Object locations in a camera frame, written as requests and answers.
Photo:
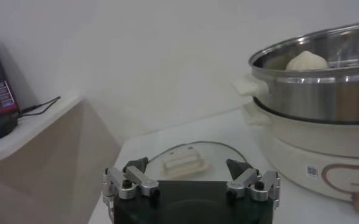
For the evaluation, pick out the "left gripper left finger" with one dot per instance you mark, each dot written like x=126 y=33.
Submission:
x=141 y=179

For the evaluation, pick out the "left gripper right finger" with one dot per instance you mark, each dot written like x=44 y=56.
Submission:
x=243 y=179

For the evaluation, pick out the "white steamed baozi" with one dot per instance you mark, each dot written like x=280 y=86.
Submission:
x=307 y=62

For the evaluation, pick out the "stainless steel steamer basket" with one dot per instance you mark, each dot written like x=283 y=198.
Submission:
x=313 y=94

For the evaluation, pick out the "round glass lid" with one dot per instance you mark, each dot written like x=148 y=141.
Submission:
x=218 y=155

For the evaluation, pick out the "cream electric cooker base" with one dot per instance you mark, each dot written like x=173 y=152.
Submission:
x=292 y=146

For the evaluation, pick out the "white side table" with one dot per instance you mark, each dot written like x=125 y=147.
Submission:
x=51 y=173

